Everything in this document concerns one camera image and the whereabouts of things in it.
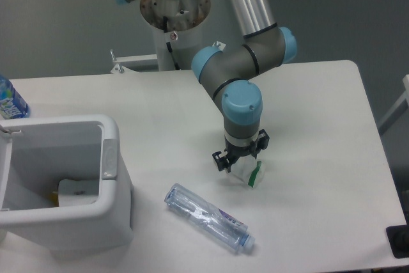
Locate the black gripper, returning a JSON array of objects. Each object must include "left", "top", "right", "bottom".
[{"left": 212, "top": 129, "right": 269, "bottom": 173}]

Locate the white paper trash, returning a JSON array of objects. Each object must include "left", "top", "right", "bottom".
[{"left": 228, "top": 155, "right": 265, "bottom": 189}]

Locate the clear plastic bottle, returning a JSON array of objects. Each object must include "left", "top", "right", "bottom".
[{"left": 164, "top": 183, "right": 255, "bottom": 254}]

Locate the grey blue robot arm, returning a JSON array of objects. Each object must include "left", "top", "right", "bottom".
[{"left": 115, "top": 0, "right": 297, "bottom": 172}]

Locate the white plastic trash can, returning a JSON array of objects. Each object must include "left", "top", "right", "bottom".
[{"left": 1, "top": 115, "right": 133, "bottom": 250}]

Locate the white paper in bin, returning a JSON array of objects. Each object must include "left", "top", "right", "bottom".
[{"left": 58, "top": 179, "right": 99, "bottom": 207}]

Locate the black clamp at table edge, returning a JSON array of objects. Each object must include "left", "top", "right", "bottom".
[{"left": 386, "top": 224, "right": 408, "bottom": 259}]

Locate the blue labelled water bottle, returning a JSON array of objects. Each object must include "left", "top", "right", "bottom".
[{"left": 1, "top": 75, "right": 31, "bottom": 120}]

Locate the white metal base bracket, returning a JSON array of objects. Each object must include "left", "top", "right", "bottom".
[{"left": 109, "top": 41, "right": 226, "bottom": 74}]

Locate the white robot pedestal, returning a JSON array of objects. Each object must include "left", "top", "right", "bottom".
[{"left": 140, "top": 0, "right": 211, "bottom": 51}]

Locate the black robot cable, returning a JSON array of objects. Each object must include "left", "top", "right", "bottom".
[{"left": 162, "top": 15, "right": 181, "bottom": 71}]

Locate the white metal frame right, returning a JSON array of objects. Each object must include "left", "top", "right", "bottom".
[{"left": 378, "top": 74, "right": 408, "bottom": 136}]

